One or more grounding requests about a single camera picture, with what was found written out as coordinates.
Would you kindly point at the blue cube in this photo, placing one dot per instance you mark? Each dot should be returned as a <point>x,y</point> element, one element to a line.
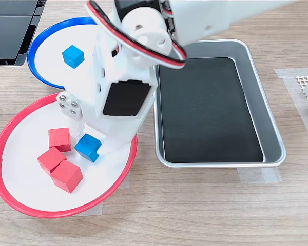
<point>87,146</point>
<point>73,57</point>

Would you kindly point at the red cube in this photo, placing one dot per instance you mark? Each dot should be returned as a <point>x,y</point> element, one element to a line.
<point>51,160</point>
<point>59,139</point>
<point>66,176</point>

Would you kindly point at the blue-rimmed white plate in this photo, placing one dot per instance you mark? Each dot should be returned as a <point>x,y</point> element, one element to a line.
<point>48,66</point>

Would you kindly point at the black tray mat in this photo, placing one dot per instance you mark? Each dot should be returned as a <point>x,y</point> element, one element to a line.
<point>208,115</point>

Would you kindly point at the red-rimmed white plate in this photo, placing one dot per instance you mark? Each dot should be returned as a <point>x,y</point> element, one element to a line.
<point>23,184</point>

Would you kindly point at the black electronic device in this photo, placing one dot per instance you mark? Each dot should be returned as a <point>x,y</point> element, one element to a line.
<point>7,33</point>

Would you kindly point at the clear tape strip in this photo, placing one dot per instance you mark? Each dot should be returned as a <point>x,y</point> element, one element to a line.
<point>259,175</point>

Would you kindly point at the steel tray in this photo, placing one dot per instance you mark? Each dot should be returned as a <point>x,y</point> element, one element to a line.
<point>272,133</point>

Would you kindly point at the pale perforated base plate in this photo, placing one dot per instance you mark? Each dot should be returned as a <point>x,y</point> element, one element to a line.
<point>304,81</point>

